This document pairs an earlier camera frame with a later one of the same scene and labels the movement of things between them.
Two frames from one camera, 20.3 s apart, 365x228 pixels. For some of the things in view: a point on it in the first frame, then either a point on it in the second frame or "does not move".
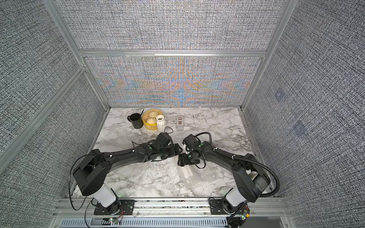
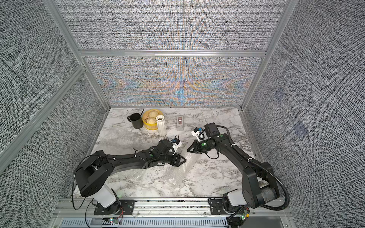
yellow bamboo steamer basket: (149, 118) does not move
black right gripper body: (187, 159) to (204, 146)
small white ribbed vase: (160, 123) does not move
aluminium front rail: (84, 208) does not move
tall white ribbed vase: (194, 177) to (174, 175)
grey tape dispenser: (180, 123) does not move
